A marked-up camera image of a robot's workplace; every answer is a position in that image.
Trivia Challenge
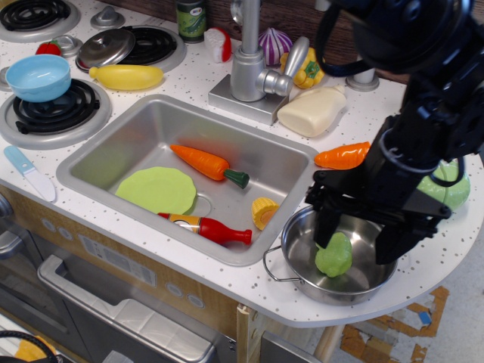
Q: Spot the light blue bowl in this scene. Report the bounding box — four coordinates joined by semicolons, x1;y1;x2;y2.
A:
5;54;72;103

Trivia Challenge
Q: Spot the yellow toy below counter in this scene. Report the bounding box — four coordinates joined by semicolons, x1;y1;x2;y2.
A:
14;340;47;362

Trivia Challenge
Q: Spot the cream toy mayonnaise bottle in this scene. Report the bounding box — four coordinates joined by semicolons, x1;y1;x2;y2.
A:
278;85;347;137

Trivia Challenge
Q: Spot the orange carrot with green top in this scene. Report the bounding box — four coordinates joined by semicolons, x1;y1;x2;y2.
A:
170;144;250;189

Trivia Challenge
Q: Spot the red toy ketchup bottle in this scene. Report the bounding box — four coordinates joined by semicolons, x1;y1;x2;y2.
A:
158;213;253;245

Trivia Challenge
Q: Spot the stainless steel pan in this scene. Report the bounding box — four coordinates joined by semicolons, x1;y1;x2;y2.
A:
263;206;397;306

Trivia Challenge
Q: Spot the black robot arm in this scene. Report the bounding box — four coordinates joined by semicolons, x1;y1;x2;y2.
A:
306;1;483;265

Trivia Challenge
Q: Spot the light green plate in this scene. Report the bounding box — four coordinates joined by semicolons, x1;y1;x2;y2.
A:
115;166;197;214

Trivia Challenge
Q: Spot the green toy cabbage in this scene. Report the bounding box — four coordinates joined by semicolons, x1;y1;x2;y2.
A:
417;159;470;211

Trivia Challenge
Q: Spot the front left stove burner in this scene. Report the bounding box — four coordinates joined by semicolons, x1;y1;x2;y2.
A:
1;79;112;150

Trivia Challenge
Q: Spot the yellow toy squash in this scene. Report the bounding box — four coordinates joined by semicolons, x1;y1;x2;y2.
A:
88;64;164;91

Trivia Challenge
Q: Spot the silver sink basin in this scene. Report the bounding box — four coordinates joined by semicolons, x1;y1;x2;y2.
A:
55;94;324;267

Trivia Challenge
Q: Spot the orange toy carrot piece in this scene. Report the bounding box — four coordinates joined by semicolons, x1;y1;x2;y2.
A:
314;141;371;170

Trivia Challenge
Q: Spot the silver oven door handle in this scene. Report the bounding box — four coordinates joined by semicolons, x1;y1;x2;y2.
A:
37;255;216;362

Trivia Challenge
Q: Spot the purple toy onion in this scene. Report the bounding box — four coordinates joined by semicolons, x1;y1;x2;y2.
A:
258;27;293;66

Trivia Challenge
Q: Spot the back left stove burner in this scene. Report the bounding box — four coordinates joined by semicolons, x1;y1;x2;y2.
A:
1;0;80;43

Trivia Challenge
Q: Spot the silver toy faucet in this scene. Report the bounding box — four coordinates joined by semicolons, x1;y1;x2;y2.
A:
208;0;309;125

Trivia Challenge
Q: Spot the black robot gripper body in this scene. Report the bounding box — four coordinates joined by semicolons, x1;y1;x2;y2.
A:
306;115;451;237

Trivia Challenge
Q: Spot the red toy tomato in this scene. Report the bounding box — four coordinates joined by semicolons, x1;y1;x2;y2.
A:
36;40;62;56

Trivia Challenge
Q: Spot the silver pot lid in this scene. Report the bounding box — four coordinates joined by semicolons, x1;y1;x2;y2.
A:
76;29;135;70

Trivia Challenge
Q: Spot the yellow toy corn piece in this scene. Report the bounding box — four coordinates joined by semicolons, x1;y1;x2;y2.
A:
251;197;279;231

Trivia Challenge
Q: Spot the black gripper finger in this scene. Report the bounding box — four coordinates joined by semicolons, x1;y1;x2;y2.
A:
375;223;427;265
314;205;343;248

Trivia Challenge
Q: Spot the yellow toy bell pepper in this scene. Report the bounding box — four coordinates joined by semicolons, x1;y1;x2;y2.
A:
293;48;324;89

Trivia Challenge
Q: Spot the blue handled toy knife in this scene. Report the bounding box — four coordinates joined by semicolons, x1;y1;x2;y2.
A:
4;146;57;202

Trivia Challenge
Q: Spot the back right stove burner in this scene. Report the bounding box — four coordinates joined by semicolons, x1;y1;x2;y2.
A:
118;26;187;73

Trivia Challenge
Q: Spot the silver stove knob rear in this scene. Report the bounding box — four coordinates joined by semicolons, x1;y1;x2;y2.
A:
90;5;126;30

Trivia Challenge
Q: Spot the silver stove knob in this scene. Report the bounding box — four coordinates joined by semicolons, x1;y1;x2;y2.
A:
53;34;83;58
90;5;126;30

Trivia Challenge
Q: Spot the stove burner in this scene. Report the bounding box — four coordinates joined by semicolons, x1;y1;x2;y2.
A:
1;79;112;150
1;0;80;43
118;26;187;73

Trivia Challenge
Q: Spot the green toy can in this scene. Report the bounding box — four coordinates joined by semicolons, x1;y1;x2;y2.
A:
175;0;206;43

